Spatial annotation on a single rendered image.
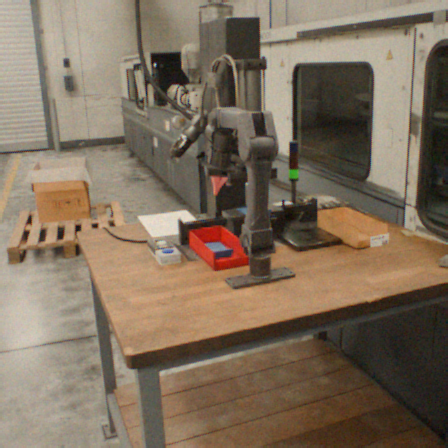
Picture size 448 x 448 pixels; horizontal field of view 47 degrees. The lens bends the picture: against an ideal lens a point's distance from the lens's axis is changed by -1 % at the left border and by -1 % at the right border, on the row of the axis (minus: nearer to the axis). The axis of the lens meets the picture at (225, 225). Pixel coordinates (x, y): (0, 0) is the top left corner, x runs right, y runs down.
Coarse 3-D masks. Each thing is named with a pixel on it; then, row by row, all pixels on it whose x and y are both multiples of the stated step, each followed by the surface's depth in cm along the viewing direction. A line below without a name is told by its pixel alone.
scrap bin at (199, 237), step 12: (204, 228) 179; (216, 228) 180; (192, 240) 174; (204, 240) 180; (216, 240) 182; (228, 240) 175; (204, 252) 163; (240, 252) 166; (216, 264) 156; (228, 264) 158; (240, 264) 159
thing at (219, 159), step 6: (216, 150) 162; (216, 156) 162; (222, 156) 161; (228, 156) 162; (204, 162) 166; (216, 162) 162; (222, 162) 162; (228, 162) 163; (210, 168) 162; (216, 168) 162; (222, 168) 163; (228, 168) 164; (234, 168) 165
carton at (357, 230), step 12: (324, 216) 186; (336, 216) 194; (348, 216) 192; (360, 216) 185; (324, 228) 187; (336, 228) 180; (348, 228) 173; (360, 228) 186; (372, 228) 180; (384, 228) 173; (348, 240) 174; (360, 240) 170; (372, 240) 172; (384, 240) 173
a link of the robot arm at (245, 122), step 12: (216, 108) 155; (228, 108) 154; (228, 120) 150; (240, 120) 136; (252, 120) 136; (264, 120) 141; (240, 132) 137; (252, 132) 135; (240, 144) 138; (276, 144) 137; (240, 156) 139
